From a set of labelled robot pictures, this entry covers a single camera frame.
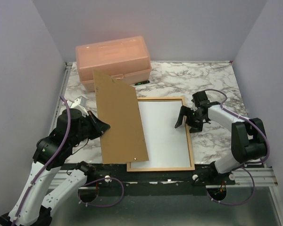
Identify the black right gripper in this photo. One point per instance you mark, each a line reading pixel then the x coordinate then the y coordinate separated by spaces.
pixel 195 127

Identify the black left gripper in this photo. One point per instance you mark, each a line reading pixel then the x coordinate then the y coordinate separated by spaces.
pixel 100 126

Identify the brown wooden picture frame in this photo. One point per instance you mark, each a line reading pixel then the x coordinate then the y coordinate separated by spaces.
pixel 191 150

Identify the brown frame backing board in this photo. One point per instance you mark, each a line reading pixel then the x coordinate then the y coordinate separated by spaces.
pixel 117 106

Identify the flower field photo print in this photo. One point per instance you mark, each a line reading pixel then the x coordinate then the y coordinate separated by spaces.
pixel 165 136

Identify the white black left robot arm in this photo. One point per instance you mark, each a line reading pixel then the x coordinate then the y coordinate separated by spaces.
pixel 36 206

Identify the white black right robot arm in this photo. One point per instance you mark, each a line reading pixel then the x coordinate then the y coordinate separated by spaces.
pixel 248 139

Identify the black green marker pen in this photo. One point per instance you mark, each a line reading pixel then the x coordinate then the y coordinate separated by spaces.
pixel 141 83

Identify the pink plastic storage box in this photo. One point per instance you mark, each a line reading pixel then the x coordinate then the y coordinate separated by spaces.
pixel 126 59

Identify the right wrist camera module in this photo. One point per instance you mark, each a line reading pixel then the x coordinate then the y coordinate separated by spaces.
pixel 200 99

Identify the black robot mounting base rail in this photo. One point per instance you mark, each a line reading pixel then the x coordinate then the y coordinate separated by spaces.
pixel 156 183

